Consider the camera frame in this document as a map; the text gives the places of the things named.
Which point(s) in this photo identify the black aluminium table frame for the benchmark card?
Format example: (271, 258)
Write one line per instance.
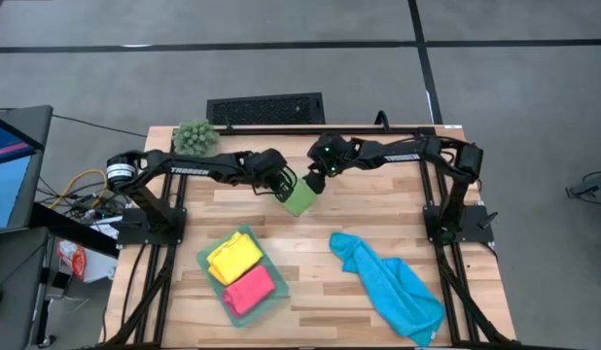
(329, 131)

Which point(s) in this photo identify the potted green plant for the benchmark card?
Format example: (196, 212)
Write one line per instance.
(196, 137)

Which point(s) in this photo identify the black perforated floor vent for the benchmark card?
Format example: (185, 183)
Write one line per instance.
(266, 109)

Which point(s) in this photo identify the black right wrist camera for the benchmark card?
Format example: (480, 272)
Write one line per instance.
(314, 155)

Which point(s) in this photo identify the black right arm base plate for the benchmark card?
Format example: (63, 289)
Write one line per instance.
(473, 223)

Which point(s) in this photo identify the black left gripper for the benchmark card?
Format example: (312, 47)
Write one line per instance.
(269, 180)

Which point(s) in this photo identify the blue microfiber towel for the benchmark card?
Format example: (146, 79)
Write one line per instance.
(393, 287)

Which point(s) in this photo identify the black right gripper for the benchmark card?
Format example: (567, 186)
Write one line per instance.
(332, 158)

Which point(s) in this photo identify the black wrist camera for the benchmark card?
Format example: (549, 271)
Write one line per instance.
(314, 155)
(273, 159)

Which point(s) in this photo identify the pink microfiber towel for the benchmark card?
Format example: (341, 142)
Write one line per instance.
(249, 290)

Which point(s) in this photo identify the grey chair base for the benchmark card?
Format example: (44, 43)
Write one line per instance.
(592, 188)

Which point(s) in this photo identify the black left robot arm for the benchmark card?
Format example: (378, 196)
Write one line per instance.
(184, 170)

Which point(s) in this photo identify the red and white bag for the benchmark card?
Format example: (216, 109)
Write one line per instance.
(76, 260)

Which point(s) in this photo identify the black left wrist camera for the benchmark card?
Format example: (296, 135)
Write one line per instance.
(273, 159)

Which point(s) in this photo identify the teal translucent plastic bin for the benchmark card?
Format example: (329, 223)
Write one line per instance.
(276, 291)

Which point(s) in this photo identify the blue screen desk monitor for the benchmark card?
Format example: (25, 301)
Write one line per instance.
(9, 180)

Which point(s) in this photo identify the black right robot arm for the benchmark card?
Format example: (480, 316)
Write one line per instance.
(407, 153)

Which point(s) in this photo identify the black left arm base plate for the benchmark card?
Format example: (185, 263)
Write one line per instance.
(135, 233)

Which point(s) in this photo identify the green microfiber towel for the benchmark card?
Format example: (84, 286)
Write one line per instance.
(301, 198)

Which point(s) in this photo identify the yellow microfiber towel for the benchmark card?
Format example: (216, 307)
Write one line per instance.
(235, 257)

